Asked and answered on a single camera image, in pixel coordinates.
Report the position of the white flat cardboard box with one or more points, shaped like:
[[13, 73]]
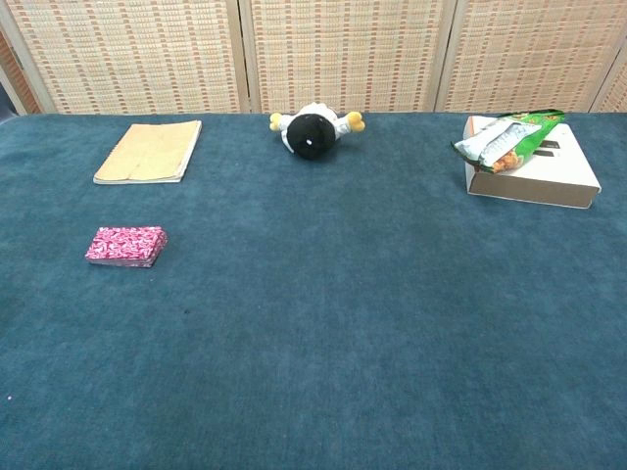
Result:
[[548, 178]]

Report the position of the green and silver snack bag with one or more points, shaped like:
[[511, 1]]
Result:
[[504, 139]]

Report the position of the black and white plush toy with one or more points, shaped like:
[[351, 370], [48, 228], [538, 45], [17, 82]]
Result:
[[308, 139]]

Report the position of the blue table cloth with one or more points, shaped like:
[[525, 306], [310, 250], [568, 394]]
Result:
[[313, 318]]

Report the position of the tan spiral notebook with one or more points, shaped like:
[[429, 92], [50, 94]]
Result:
[[147, 152]]

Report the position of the woven folding screen panel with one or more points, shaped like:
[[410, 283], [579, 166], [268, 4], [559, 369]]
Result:
[[617, 98], [343, 49], [137, 54], [529, 49], [10, 54]]

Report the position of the pink patterned small box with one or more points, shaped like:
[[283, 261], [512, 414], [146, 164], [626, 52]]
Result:
[[125, 242]]

